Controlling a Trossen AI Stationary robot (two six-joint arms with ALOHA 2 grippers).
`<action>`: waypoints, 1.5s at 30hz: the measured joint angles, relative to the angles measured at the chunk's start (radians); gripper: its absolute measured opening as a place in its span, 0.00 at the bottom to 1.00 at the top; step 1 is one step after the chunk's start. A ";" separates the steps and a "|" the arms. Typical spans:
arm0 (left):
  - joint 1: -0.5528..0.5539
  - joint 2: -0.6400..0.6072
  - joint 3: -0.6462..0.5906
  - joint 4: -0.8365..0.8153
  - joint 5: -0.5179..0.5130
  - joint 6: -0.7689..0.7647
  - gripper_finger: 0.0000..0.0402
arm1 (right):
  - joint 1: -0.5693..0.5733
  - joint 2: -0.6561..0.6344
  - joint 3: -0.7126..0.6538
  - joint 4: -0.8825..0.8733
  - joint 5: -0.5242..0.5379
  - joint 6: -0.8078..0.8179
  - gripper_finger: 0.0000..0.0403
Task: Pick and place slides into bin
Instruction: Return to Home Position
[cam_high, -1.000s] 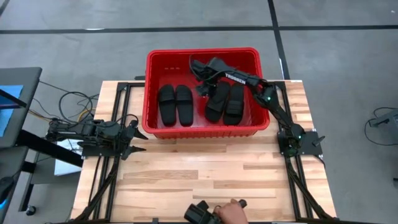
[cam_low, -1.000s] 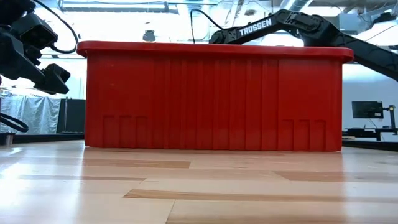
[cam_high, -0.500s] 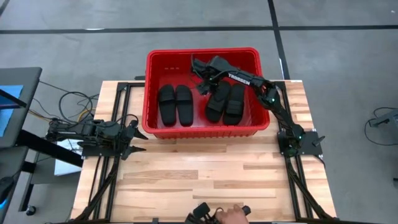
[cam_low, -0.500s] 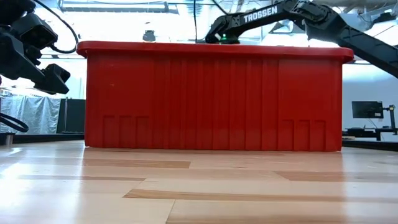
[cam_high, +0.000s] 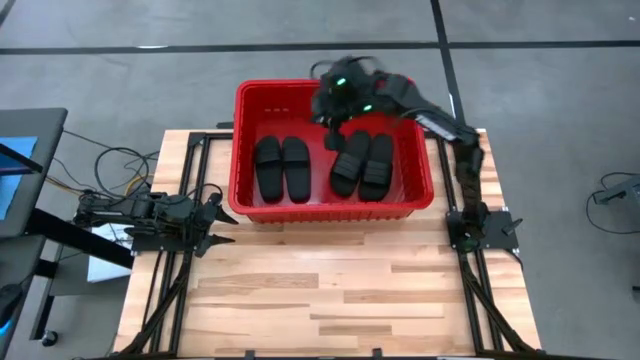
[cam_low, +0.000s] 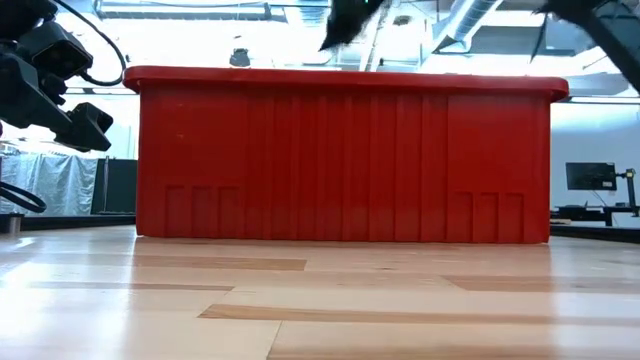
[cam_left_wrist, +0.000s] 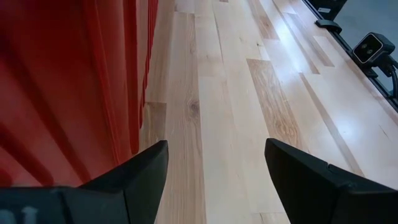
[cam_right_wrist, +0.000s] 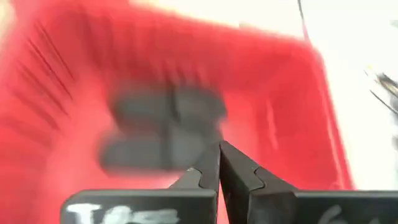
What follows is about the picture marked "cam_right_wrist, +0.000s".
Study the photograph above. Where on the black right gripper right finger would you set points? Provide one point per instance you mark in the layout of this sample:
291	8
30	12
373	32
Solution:
280	207

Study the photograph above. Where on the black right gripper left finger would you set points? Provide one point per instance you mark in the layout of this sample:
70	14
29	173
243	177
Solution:
140	207

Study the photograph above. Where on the black foam slide sandal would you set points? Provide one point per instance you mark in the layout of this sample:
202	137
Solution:
146	109
133	154

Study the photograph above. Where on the red plastic bin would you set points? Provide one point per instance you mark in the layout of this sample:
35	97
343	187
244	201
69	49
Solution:
264	77

